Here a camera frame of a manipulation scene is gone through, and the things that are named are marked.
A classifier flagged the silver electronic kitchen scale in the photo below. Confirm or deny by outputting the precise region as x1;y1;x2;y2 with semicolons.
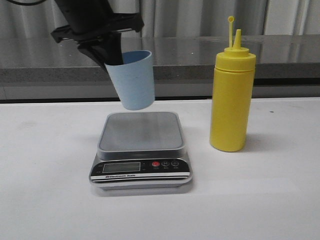
89;111;193;197

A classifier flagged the grey curtain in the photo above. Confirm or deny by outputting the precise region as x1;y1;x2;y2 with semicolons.
0;0;320;39

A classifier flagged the grey stone counter ledge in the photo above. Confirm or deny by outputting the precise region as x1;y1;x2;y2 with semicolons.
0;35;320;103

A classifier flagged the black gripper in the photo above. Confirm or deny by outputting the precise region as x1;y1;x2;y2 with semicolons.
51;0;144;69

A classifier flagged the light blue plastic cup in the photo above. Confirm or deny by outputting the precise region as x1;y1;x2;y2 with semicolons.
105;50;155;111

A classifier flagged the yellow squeeze bottle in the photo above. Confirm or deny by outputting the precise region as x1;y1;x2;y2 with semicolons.
209;16;257;152

